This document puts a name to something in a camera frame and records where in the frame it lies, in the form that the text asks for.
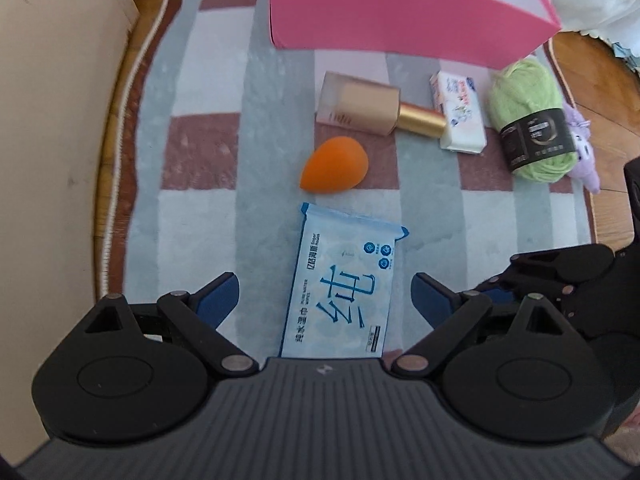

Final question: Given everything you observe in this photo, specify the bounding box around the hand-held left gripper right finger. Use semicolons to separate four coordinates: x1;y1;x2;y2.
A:
390;272;569;377

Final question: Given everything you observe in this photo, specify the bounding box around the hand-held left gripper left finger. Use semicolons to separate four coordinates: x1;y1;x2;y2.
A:
82;272;261;379

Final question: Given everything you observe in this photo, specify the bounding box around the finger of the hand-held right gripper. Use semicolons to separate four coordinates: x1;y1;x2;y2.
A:
470;275;592;322
509;245;616;287

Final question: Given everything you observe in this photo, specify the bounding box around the blue wet wipes pack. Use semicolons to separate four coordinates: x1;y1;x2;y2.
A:
278;202;411;359

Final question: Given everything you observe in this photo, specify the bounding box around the purple plush toy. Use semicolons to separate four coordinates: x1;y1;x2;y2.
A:
562;102;601;193

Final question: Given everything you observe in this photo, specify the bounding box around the orange makeup sponge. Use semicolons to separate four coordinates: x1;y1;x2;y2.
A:
299;136;370;193

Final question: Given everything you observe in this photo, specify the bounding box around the green yarn ball black label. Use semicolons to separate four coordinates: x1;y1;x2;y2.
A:
488;57;581;183

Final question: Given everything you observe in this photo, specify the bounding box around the small white tissue pack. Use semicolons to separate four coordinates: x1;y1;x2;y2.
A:
430;71;487;153

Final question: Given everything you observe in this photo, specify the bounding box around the beige foundation bottle gold cap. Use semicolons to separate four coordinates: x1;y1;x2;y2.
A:
316;71;447;139

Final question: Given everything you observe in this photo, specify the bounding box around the pink cardboard box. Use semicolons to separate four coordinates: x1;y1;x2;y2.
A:
269;0;563;70

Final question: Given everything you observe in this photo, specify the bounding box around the checkered rug brown border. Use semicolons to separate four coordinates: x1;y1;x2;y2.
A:
92;0;601;361

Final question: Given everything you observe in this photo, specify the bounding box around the beige cabinet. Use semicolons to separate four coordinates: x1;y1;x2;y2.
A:
0;0;140;453

